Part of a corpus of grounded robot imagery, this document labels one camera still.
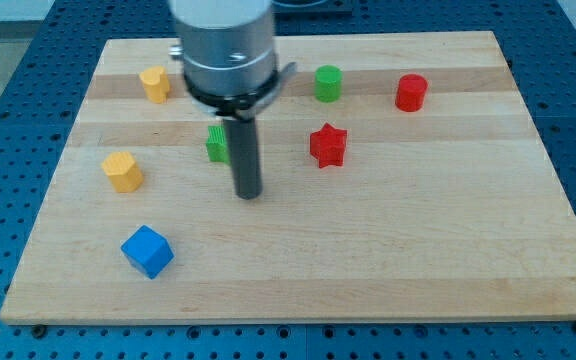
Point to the silver robot arm cylinder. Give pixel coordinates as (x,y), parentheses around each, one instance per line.
(227,50)

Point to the yellow heart block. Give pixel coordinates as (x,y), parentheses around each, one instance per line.
(155,83)

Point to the red star block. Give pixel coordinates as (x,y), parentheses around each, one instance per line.
(328,146)

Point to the dark grey pointer rod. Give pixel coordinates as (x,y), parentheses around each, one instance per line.
(243,149)

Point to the green star block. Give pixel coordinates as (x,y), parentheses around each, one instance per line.
(216,145)

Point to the green cylinder block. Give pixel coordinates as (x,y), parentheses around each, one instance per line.
(328,83)

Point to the wooden board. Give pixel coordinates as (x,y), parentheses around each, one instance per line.
(453,213)

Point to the red cylinder block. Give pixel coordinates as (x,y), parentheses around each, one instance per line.
(411,91)

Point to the blue cube block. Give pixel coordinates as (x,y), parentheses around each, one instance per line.
(147,251)

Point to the yellow hexagon block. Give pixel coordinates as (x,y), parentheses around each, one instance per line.
(123,172)

